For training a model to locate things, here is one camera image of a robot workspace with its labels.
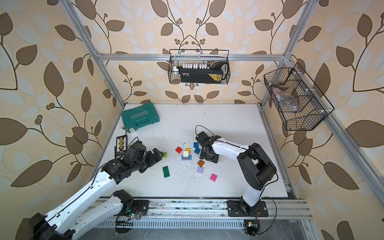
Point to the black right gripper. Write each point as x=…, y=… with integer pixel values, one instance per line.
x=213, y=159

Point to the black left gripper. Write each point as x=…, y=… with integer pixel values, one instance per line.
x=151, y=156

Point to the dark green long lego brick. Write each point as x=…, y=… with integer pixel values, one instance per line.
x=166, y=172

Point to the light blue lego brick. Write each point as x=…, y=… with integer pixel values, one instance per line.
x=189, y=158

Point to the red lego brick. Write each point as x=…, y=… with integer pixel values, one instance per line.
x=179, y=150

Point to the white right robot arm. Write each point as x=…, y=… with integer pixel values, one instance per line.
x=256, y=166

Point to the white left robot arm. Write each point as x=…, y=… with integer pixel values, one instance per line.
x=73, y=218

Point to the blue lego brick middle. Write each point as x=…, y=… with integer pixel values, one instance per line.
x=197, y=151

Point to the orange lego brick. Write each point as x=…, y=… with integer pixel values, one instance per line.
x=201, y=163

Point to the lilac lego brick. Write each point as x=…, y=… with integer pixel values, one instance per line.
x=200, y=170

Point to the pink lego brick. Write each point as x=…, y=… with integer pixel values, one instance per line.
x=213, y=177

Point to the black parallel charging board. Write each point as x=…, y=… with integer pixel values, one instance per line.
x=121, y=145

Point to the green plastic tool case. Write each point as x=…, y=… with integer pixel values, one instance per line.
x=139, y=117

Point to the black battery charger in basket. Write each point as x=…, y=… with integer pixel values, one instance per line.
x=217, y=72

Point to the plastic bag in basket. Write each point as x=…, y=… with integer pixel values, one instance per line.
x=284, y=99

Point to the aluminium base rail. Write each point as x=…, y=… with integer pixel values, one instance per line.
x=205, y=214

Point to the black wire basket back wall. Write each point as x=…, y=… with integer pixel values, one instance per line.
x=178, y=56

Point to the black wire basket wall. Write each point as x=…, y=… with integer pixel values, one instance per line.
x=178, y=56
x=313, y=107

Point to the black wire basket right wall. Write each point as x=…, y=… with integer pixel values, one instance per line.
x=313, y=107

